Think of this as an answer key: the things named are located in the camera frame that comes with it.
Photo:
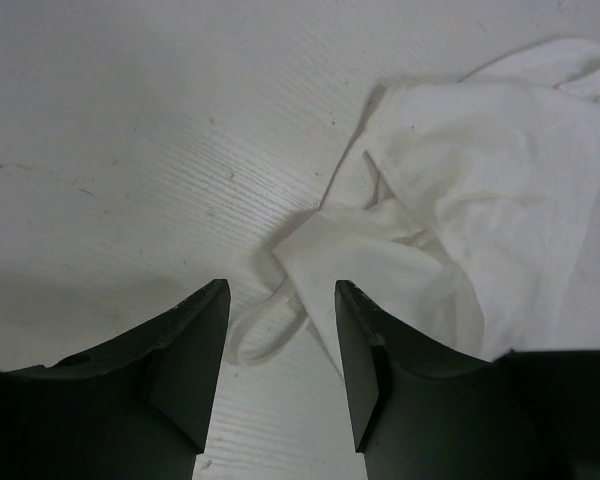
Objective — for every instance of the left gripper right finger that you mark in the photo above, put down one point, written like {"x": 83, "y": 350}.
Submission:
{"x": 421, "y": 410}

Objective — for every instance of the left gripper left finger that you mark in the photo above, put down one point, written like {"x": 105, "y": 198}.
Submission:
{"x": 137, "y": 406}

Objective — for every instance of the white tank top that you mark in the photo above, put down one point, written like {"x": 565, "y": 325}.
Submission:
{"x": 460, "y": 208}

